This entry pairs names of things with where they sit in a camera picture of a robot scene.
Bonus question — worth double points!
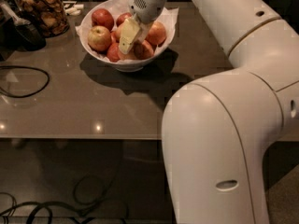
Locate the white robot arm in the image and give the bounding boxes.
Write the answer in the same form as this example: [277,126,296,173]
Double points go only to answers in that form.
[162,0,299,224]

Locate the yellow-red apple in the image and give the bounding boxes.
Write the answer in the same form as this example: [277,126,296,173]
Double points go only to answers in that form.
[88,26,111,52]
[115,22,124,42]

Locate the orange apple front right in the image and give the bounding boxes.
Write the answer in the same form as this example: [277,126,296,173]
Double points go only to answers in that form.
[134,40,154,60]

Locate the red apple back middle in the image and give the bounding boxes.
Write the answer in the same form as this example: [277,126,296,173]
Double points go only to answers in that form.
[116,12,132,26]

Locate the red apple front left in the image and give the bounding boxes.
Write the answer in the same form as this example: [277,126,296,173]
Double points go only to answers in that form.
[107,43,120,63]

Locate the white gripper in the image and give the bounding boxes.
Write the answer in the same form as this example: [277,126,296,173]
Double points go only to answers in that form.
[120,0,166,54]

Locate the white ceramic bowl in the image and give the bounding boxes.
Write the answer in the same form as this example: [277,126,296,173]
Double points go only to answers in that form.
[78,0,177,73]

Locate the black scoop with grey handle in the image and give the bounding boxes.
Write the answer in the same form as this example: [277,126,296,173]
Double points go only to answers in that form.
[0,0,46,51]

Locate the glass jar of dried chips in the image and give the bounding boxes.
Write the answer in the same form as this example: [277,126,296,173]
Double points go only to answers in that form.
[15,0,69,37]

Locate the yellow-red apple centre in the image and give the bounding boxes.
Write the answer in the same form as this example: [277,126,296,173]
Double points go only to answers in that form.
[115,22,124,42]

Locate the orange-red apple right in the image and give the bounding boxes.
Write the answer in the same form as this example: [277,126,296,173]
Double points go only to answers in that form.
[146,21,167,46]

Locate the white paper bowl liner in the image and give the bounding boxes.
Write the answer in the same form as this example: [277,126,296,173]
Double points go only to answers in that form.
[75,0,179,65]

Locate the small white pieces on table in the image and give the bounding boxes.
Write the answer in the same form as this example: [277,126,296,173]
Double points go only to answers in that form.
[64,4,84,16]

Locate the black cable on table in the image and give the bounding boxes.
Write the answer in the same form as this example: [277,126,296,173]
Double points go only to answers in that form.
[0,65,51,99]

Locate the yellow-red apple far left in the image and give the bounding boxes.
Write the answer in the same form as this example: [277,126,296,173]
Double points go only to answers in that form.
[88,26,111,52]

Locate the small red apple middle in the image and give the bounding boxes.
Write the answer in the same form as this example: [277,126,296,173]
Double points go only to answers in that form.
[110,31,117,43]

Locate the dark red apple back left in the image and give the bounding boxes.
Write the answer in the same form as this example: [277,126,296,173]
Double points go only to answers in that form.
[92,8,114,31]

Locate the pale apple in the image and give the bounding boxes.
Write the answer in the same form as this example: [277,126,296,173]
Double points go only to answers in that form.
[118,49,136,61]

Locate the black cables on floor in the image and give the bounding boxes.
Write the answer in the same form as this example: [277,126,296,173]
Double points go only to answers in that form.
[0,140,130,224]

